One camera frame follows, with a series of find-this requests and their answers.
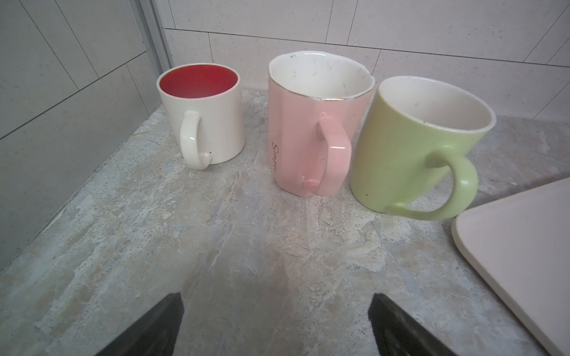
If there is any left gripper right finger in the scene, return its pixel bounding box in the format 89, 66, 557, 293
368, 294, 456, 355

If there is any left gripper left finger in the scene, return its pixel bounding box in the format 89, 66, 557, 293
96, 292, 184, 356

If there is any light green mug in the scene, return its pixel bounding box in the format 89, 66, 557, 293
350, 76, 497, 220

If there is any white mug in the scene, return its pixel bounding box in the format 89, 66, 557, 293
156, 63, 245, 170

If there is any pink mug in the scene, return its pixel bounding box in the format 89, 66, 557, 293
268, 50, 376, 197

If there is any beige rectangular tray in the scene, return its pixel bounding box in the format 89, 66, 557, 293
451, 178, 569, 355

